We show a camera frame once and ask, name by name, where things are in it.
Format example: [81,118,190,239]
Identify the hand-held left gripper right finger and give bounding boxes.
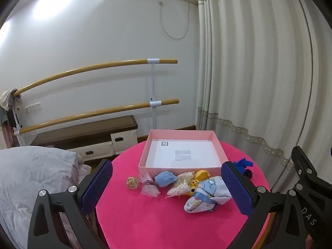
[220,161,306,249]

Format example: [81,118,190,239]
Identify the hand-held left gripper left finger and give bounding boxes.
[27,159,114,249]

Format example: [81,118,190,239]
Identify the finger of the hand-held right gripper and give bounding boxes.
[291,146,332,203]

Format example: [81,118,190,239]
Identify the bright blue knitted piece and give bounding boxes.
[232,158,253,175]

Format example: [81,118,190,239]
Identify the light blue printed cloth bundle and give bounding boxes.
[184,176,232,214]

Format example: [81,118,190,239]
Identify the beige knitted rose ball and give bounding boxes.
[127,176,140,190]

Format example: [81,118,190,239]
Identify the yellow crochet toy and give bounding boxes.
[187,169,210,195]

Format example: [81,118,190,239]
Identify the clear pink candy bag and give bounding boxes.
[139,172,161,197]

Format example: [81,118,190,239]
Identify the bag of cotton swabs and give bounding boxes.
[165,171,195,199]

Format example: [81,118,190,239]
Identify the light blue cloth ball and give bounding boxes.
[154,171,177,188]

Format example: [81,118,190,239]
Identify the pink cardboard box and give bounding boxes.
[138,129,229,181]

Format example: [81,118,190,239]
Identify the pale pink bed sheet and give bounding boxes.
[62,165,99,249]

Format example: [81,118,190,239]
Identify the white printed paper sheet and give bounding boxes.
[145,139,221,168]

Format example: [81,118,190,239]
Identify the brown top storage bench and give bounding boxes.
[31,115,138,161]

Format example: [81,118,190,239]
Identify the grey quilt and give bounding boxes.
[0,146,92,249]

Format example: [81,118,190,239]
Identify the cream lace trim curtain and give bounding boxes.
[194,0,332,195]

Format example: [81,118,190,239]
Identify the hanging clothes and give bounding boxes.
[0,89,22,148]

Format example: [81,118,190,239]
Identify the long wooden ballet bar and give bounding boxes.
[13,59,178,97]

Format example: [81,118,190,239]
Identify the white bar post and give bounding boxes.
[12,104,25,146]
[147,58,162,133]

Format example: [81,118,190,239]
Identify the thin black cable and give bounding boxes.
[289,0,317,194]

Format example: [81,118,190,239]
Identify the white power cable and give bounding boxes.
[158,1,190,40]

